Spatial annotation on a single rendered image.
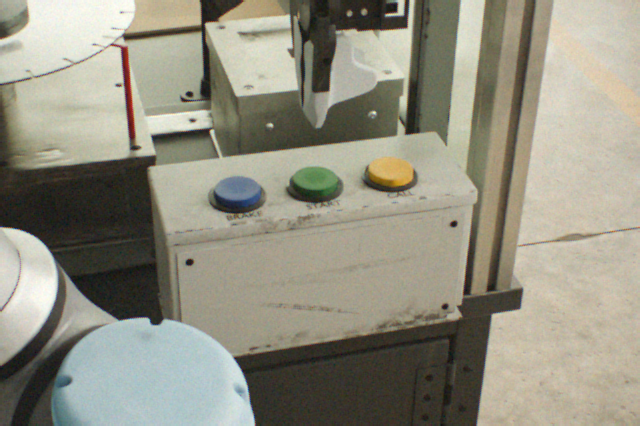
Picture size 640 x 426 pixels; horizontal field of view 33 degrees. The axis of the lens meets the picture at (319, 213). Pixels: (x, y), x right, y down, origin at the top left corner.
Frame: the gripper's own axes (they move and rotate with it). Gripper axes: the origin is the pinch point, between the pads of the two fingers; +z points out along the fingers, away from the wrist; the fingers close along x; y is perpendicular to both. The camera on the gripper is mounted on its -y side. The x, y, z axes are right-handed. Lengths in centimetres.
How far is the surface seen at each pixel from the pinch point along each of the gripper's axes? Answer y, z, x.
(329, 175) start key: 2.0, 6.5, 0.0
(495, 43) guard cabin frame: 16.8, -4.3, 0.6
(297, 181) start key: -1.0, 6.5, -0.4
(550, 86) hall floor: 115, 98, 167
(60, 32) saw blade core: -19.0, 2.2, 25.7
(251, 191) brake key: -5.2, 6.5, -1.0
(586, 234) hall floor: 92, 98, 100
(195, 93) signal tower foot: -3, 22, 46
